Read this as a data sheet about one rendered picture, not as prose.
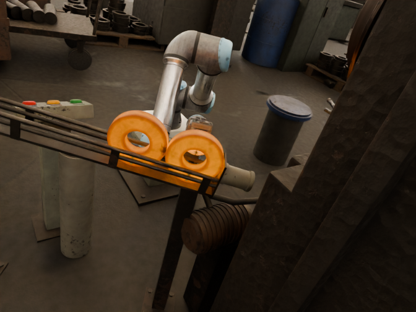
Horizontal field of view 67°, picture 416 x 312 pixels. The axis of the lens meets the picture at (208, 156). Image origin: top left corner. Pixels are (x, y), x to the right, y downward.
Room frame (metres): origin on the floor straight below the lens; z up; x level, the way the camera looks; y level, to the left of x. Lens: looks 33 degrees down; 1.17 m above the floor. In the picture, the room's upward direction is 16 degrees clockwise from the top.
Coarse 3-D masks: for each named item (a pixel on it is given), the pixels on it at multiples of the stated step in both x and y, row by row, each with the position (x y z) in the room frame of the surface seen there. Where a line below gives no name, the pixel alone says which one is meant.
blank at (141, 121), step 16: (128, 112) 0.69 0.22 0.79; (144, 112) 0.70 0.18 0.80; (112, 128) 0.67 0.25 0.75; (128, 128) 0.67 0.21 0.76; (144, 128) 0.68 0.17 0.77; (160, 128) 0.68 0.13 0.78; (112, 144) 0.67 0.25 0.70; (128, 144) 0.69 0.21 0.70; (160, 144) 0.68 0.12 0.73; (144, 160) 0.68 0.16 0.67
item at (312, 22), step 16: (304, 0) 4.48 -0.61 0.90; (320, 0) 4.56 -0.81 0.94; (336, 0) 4.77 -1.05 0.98; (304, 16) 4.44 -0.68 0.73; (320, 16) 4.64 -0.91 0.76; (336, 16) 4.86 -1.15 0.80; (304, 32) 4.52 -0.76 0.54; (320, 32) 4.73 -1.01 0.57; (288, 48) 4.45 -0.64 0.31; (304, 48) 4.60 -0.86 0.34; (320, 48) 4.83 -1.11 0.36; (288, 64) 4.48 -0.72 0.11; (304, 64) 4.69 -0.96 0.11
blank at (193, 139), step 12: (180, 132) 0.71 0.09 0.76; (192, 132) 0.70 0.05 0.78; (204, 132) 0.72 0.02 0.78; (168, 144) 0.70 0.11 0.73; (180, 144) 0.69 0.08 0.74; (192, 144) 0.69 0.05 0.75; (204, 144) 0.70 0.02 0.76; (216, 144) 0.70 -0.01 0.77; (168, 156) 0.69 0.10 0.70; (180, 156) 0.69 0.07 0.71; (216, 156) 0.70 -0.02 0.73; (168, 168) 0.69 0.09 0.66; (192, 168) 0.70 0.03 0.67; (204, 168) 0.70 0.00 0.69; (216, 168) 0.70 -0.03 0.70
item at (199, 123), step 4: (196, 116) 0.91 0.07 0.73; (196, 120) 0.84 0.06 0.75; (200, 120) 0.86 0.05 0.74; (204, 120) 0.91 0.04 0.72; (188, 124) 0.81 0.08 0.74; (192, 124) 0.81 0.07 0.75; (196, 124) 0.81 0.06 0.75; (200, 124) 0.81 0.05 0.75; (204, 124) 0.82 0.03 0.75; (208, 124) 0.82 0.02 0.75; (212, 124) 0.83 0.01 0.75; (188, 128) 0.84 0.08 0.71; (192, 128) 0.80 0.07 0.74; (196, 128) 0.83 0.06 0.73; (200, 128) 0.81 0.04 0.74; (204, 128) 0.81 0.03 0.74; (208, 128) 0.81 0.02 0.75
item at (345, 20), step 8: (344, 8) 8.49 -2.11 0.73; (352, 8) 8.61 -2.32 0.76; (360, 8) 8.70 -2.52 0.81; (344, 16) 8.54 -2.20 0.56; (352, 16) 8.67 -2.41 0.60; (336, 24) 8.47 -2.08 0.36; (344, 24) 8.60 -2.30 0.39; (352, 24) 8.73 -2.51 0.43; (336, 32) 8.53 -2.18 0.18; (344, 32) 8.66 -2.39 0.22; (344, 40) 8.40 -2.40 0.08
